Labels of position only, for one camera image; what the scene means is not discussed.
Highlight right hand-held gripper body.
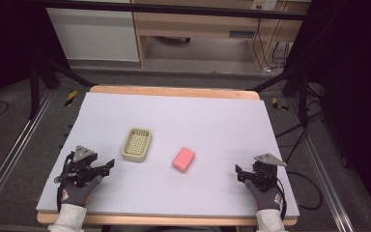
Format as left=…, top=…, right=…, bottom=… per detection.
left=237, top=153, right=288, bottom=193

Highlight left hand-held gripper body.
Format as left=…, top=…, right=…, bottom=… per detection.
left=54, top=145, right=110, bottom=189

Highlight pale yellow soap dish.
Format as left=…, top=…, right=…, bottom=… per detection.
left=121, top=127, right=153, bottom=162

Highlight pink soap bar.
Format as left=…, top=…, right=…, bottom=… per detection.
left=172, top=147, right=196, bottom=173

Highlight person's right hand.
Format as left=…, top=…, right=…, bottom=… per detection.
left=243, top=179, right=285, bottom=212

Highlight person's left hand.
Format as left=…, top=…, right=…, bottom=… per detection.
left=59, top=174, right=104, bottom=208

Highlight white foam board mat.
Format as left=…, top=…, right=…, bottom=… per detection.
left=36, top=92, right=300, bottom=218

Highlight yellow black hazard tape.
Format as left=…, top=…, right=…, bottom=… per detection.
left=271, top=97, right=290, bottom=112
left=64, top=90, right=78, bottom=108

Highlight black metal stand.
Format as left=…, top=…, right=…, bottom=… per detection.
left=28, top=56, right=98, bottom=120
left=245, top=61, right=313, bottom=127

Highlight wooden table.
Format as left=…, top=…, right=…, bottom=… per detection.
left=36, top=84, right=299, bottom=227

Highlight white cabinet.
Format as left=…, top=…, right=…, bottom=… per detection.
left=45, top=7, right=141, bottom=63

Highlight wooden desk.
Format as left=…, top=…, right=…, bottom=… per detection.
left=130, top=0, right=311, bottom=73

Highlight black horizontal metal bar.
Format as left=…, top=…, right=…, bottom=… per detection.
left=28, top=0, right=307, bottom=21

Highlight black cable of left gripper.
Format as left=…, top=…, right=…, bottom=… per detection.
left=55, top=154, right=75, bottom=214

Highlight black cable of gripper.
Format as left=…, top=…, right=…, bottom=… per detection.
left=275, top=171, right=324, bottom=221
left=55, top=154, right=75, bottom=214

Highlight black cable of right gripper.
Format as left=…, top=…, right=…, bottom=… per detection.
left=275, top=171, right=324, bottom=221

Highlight black floor cables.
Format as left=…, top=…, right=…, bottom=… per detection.
left=273, top=82, right=327, bottom=164

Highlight aluminium floor rail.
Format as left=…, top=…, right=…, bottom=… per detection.
left=286, top=96, right=352, bottom=232
left=0, top=90, right=56, bottom=223

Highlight wall power socket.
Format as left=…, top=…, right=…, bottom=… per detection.
left=251, top=0, right=277, bottom=12

